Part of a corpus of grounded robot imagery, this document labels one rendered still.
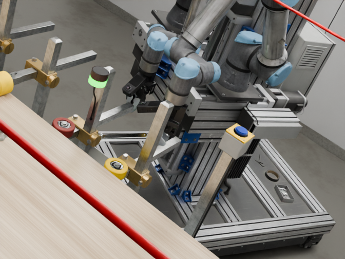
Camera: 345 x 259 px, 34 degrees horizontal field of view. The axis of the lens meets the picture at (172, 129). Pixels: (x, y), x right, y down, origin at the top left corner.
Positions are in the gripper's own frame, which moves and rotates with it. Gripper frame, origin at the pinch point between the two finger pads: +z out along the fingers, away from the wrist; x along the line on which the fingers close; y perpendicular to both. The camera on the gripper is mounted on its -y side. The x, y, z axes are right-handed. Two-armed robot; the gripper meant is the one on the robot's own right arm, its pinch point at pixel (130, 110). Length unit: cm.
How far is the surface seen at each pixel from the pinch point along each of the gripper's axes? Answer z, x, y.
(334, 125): 64, -47, 231
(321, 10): -8, 4, 230
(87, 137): -3.2, -5.6, -33.8
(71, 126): -8.5, -2.3, -40.5
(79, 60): -12.6, 23.5, -10.7
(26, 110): -8.0, 12.4, -47.5
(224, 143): -35, -53, -34
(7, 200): -8, -17, -82
